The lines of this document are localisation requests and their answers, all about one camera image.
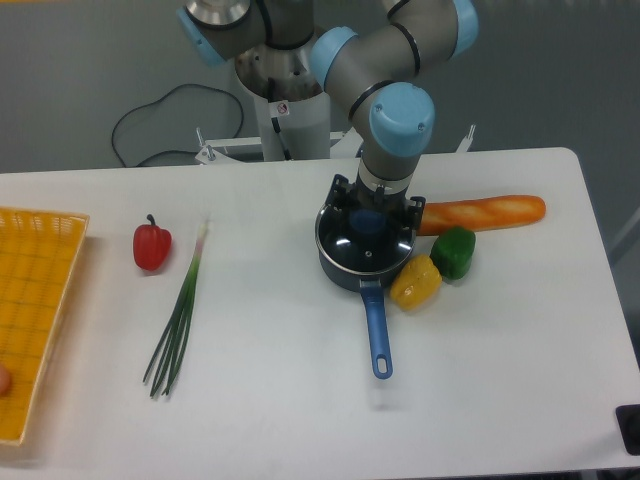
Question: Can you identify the yellow woven basket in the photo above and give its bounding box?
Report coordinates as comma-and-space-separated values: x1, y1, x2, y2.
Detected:
1, 207, 89, 446

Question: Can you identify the green scallion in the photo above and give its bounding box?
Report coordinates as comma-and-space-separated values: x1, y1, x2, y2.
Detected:
143, 221, 209, 399

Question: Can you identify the orange baguette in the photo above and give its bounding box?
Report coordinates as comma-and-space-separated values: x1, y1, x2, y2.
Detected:
418, 195, 546, 236

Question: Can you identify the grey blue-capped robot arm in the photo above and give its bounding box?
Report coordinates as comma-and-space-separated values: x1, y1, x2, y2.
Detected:
177, 1, 479, 230

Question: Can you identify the dark blue saucepan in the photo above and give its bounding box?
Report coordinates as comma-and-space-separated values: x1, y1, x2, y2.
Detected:
319, 257, 407, 380

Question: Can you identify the green bell pepper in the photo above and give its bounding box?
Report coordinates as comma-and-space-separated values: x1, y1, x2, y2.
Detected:
430, 226, 476, 280

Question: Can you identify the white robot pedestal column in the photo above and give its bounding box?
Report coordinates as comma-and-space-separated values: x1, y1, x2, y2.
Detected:
234, 42, 361, 162

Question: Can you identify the red bell pepper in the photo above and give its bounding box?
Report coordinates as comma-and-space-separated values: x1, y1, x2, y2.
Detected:
132, 214, 172, 272

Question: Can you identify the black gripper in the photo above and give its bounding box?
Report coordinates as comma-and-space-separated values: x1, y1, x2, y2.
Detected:
324, 174, 426, 234

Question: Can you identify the white metal base frame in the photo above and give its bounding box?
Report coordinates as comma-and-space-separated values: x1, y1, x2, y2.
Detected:
195, 124, 476, 165

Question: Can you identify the glass lid with blue knob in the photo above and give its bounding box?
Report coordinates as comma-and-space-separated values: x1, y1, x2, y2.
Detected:
315, 205, 416, 275

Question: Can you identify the black floor cable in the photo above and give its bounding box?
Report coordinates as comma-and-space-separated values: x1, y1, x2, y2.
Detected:
110, 82, 245, 168

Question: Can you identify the yellow bell pepper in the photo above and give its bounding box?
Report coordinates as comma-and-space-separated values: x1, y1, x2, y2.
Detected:
390, 254, 442, 310

